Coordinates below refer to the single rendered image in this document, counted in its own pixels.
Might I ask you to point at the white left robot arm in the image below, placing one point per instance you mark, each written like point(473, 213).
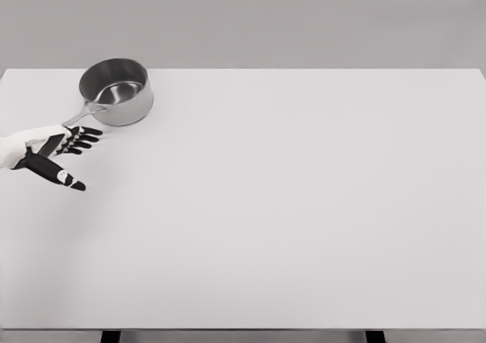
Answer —
point(7, 151)

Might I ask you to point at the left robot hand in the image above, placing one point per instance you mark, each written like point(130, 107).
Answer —
point(45, 140)

